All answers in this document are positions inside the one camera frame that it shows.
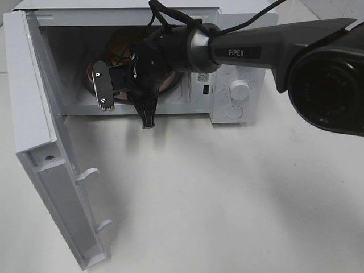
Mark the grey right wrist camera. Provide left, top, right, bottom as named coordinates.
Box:
left=92, top=61, right=129, bottom=111

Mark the burger with lettuce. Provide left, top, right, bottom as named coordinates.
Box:
left=105, top=26, right=140, bottom=65

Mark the white microwave door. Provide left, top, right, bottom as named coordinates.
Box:
left=3, top=10, right=111, bottom=270

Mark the pink round plate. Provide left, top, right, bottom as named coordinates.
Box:
left=82, top=60, right=184, bottom=101

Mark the round white door button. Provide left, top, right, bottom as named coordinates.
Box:
left=226, top=106, right=243, bottom=120

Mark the white microwave knob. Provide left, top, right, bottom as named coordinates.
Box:
left=230, top=80, right=250, bottom=101

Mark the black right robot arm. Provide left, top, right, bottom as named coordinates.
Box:
left=129, top=18, right=363, bottom=136

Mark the glass microwave turntable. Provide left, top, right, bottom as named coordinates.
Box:
left=82, top=72, right=184, bottom=104

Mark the white microwave oven body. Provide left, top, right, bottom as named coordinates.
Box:
left=3, top=1, right=266, bottom=128

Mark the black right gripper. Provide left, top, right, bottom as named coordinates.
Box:
left=127, top=40, right=171, bottom=129

